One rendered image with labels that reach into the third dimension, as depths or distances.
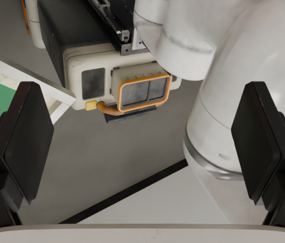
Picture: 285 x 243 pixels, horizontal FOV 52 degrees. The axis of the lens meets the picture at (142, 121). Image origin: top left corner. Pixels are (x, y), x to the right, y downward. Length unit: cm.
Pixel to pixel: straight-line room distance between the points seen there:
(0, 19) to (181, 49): 169
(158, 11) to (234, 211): 32
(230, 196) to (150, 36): 28
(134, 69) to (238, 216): 99
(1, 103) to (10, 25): 99
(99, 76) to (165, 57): 79
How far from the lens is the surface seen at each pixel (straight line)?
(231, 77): 21
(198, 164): 27
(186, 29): 37
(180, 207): 370
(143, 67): 120
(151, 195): 379
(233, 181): 26
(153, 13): 47
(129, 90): 115
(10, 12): 199
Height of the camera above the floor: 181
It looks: 37 degrees down
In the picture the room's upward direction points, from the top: 148 degrees clockwise
